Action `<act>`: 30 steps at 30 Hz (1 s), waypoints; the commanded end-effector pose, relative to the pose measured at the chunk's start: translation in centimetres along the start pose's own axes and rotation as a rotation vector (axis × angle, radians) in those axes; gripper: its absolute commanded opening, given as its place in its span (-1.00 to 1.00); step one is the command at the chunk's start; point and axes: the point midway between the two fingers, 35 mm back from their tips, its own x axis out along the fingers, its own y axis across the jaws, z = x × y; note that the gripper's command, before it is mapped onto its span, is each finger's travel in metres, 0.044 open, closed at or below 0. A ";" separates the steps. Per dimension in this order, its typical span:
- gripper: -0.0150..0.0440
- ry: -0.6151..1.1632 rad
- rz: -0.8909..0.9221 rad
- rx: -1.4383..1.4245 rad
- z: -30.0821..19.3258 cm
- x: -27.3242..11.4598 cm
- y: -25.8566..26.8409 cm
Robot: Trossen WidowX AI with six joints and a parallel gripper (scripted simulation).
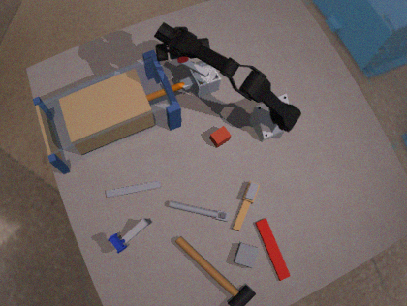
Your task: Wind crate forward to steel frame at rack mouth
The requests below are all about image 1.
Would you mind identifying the grey flat bar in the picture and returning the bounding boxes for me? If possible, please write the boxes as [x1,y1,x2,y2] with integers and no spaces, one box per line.
[106,181,161,198]

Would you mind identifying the red flat bar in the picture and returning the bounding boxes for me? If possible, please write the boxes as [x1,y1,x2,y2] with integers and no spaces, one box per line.
[256,218,291,281]

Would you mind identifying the winch handle with blue knob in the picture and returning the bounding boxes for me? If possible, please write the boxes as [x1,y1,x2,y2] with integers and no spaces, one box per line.
[109,219,152,254]

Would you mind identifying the wooden-handled black mallet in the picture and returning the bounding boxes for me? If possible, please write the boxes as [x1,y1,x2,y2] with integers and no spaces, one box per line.
[175,237,256,306]

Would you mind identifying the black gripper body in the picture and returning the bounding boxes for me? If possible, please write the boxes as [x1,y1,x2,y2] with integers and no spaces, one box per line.
[155,38,210,61]

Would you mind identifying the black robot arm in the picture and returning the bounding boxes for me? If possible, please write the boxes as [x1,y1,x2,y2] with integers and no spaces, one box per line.
[154,22,301,133]

